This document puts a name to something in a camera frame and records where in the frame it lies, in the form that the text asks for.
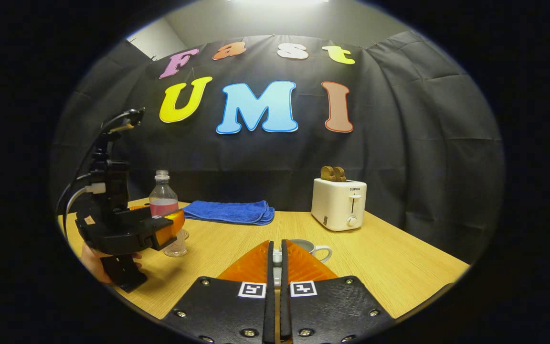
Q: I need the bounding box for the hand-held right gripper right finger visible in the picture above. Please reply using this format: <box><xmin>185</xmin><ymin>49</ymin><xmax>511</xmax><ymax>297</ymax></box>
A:
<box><xmin>280</xmin><ymin>239</ymin><xmax>395</xmax><ymax>344</ymax></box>

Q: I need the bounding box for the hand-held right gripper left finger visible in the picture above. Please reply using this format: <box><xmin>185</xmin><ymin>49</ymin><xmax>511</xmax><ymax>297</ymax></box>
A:
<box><xmin>160</xmin><ymin>240</ymin><xmax>275</xmax><ymax>344</ymax></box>

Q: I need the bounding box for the clear water bottle pink label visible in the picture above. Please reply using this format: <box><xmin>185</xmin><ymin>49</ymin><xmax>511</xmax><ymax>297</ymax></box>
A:
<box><xmin>149</xmin><ymin>170</ymin><xmax>190</xmax><ymax>258</ymax></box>

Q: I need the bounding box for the white blue floral teacup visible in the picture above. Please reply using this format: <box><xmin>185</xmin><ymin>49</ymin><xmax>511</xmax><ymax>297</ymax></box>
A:
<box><xmin>287</xmin><ymin>239</ymin><xmax>333</xmax><ymax>263</ymax></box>

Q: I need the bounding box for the blue folded towel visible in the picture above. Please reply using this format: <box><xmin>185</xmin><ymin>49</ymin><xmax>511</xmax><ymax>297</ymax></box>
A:
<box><xmin>183</xmin><ymin>200</ymin><xmax>275</xmax><ymax>226</ymax></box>

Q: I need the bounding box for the white toaster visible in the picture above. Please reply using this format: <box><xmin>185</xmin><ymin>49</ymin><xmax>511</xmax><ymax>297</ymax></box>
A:
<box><xmin>311</xmin><ymin>178</ymin><xmax>367</xmax><ymax>232</ymax></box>

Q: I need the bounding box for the black backdrop cloth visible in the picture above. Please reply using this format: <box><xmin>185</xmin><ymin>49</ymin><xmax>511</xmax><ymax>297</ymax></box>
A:
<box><xmin>51</xmin><ymin>30</ymin><xmax>505</xmax><ymax>263</ymax></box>

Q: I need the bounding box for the ceiling light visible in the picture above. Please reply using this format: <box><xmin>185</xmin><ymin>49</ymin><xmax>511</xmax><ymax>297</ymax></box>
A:
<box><xmin>230</xmin><ymin>0</ymin><xmax>329</xmax><ymax>5</ymax></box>

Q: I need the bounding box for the white cable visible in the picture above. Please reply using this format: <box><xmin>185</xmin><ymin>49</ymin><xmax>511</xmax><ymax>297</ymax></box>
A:
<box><xmin>64</xmin><ymin>183</ymin><xmax>107</xmax><ymax>230</ymax></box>

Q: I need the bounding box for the black cable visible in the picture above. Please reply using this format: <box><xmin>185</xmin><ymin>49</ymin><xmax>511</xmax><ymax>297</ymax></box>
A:
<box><xmin>57</xmin><ymin>110</ymin><xmax>135</xmax><ymax>215</ymax></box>

